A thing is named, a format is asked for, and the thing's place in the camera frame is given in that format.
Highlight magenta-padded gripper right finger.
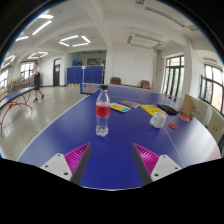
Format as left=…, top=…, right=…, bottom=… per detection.
left=131, top=142, right=183, bottom=186

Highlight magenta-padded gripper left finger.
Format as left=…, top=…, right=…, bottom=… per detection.
left=40, top=142, right=93, bottom=185

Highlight clear red-labelled drink bottle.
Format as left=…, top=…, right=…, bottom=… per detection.
left=95, top=84, right=111, bottom=138

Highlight white mug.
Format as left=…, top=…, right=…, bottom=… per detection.
left=149, top=111, right=168, bottom=129

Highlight black paddle case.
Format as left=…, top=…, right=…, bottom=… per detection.
left=157, top=103, right=180, bottom=116

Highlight brown cardboard box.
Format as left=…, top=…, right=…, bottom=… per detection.
left=181, top=93, right=198, bottom=120

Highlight white cabinets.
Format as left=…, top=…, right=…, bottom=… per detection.
left=193, top=98, right=224, bottom=144

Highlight blue and yellow book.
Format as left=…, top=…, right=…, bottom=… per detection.
left=109, top=102, right=132, bottom=114

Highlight brown armchair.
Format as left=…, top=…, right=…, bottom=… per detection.
left=109, top=76, right=122, bottom=86
left=140, top=79, right=152, bottom=90

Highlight red-legged table tennis table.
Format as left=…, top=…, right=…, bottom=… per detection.
left=0, top=85, right=36, bottom=138

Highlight person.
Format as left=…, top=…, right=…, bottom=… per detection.
left=32, top=61, right=45, bottom=103

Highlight dark brown door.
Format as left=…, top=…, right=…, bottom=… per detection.
left=52, top=58, right=62, bottom=87

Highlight blue partition screens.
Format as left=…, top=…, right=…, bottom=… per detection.
left=66, top=65, right=105, bottom=85

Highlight ceiling lights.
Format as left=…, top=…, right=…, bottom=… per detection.
left=1, top=13, right=92, bottom=68

